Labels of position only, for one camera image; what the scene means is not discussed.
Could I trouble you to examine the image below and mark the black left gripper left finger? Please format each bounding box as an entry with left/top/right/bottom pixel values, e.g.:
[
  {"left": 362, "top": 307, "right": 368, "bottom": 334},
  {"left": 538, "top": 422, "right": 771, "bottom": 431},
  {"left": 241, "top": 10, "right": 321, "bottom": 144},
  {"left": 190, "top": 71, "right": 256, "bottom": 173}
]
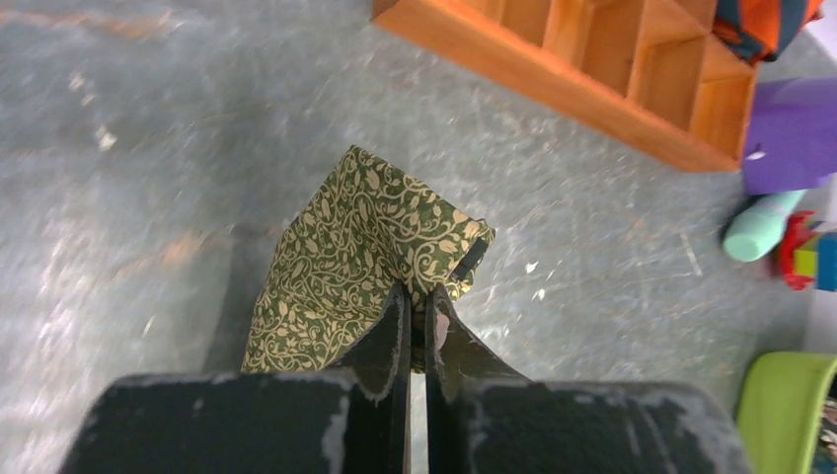
[{"left": 60, "top": 283, "right": 412, "bottom": 473}]

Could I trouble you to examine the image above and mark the mint green cylinder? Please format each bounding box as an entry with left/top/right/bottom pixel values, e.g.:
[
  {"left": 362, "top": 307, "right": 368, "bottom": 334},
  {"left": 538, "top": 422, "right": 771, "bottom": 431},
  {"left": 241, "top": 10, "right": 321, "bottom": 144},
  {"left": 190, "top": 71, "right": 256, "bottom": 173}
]
[{"left": 722, "top": 190, "right": 807, "bottom": 263}]

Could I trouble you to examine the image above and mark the colourful toy brick boat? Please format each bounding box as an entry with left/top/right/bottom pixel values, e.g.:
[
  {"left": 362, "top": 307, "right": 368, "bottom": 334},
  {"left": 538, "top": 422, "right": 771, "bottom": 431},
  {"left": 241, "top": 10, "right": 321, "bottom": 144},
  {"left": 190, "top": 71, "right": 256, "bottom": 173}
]
[{"left": 778, "top": 210, "right": 836, "bottom": 292}]

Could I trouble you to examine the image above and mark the green gold vine tie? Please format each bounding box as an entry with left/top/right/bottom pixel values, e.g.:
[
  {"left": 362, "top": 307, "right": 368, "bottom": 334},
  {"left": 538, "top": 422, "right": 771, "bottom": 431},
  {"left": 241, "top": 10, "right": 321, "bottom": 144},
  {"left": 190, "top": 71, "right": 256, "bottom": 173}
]
[{"left": 242, "top": 146, "right": 495, "bottom": 373}]

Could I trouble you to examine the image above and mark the orange wooden compartment tray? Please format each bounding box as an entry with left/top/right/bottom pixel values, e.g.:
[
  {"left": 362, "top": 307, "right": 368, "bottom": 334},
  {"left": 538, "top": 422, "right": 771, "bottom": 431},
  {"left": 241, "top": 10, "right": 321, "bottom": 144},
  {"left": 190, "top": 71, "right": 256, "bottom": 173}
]
[{"left": 371, "top": 0, "right": 757, "bottom": 173}]

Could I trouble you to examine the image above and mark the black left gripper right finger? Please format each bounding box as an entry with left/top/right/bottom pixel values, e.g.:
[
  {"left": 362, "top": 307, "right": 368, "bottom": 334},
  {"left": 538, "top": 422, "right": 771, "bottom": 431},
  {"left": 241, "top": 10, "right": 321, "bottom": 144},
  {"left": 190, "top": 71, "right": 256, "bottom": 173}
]
[{"left": 424, "top": 286, "right": 750, "bottom": 473}]

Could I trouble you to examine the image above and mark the rolled orange striped tie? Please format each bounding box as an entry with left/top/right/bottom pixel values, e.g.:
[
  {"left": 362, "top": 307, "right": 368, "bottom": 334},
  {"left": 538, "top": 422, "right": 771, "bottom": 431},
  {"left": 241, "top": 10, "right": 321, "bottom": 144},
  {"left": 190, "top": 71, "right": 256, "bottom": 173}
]
[{"left": 713, "top": 0, "right": 823, "bottom": 65}]

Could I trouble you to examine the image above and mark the purple metronome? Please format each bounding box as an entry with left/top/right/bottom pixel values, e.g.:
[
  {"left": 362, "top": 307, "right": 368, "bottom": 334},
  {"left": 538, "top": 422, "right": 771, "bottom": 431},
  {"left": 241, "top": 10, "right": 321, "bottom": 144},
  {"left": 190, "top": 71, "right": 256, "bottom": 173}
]
[{"left": 741, "top": 76, "right": 836, "bottom": 196}]

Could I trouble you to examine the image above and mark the lime green plastic bin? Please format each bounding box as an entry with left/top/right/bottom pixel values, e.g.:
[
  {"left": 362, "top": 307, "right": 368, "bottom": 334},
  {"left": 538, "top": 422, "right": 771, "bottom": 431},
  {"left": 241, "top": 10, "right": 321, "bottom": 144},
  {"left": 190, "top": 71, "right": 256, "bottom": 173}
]
[{"left": 735, "top": 352, "right": 836, "bottom": 473}]

